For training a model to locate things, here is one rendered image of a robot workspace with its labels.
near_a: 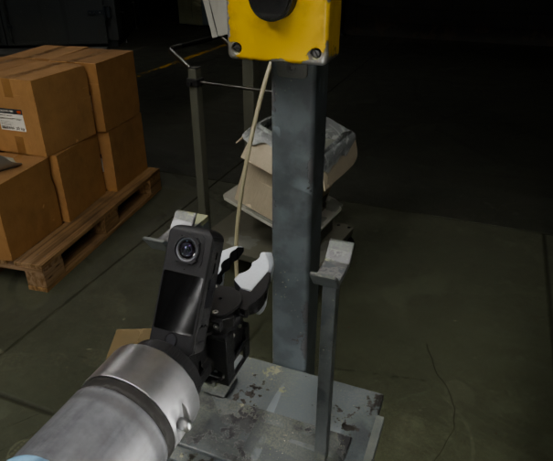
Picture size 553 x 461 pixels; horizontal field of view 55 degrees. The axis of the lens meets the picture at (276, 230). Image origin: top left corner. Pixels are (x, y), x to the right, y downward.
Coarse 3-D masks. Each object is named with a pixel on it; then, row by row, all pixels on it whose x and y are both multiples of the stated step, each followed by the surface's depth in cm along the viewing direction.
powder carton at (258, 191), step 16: (256, 128) 211; (336, 128) 236; (256, 144) 210; (336, 144) 220; (352, 144) 230; (256, 160) 212; (336, 160) 217; (352, 160) 233; (256, 176) 222; (336, 176) 219; (256, 192) 225; (256, 208) 229
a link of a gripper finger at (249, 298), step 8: (264, 280) 56; (256, 288) 54; (264, 288) 54; (248, 296) 53; (256, 296) 53; (264, 296) 55; (248, 304) 52; (256, 304) 53; (240, 312) 52; (248, 312) 52; (256, 312) 53
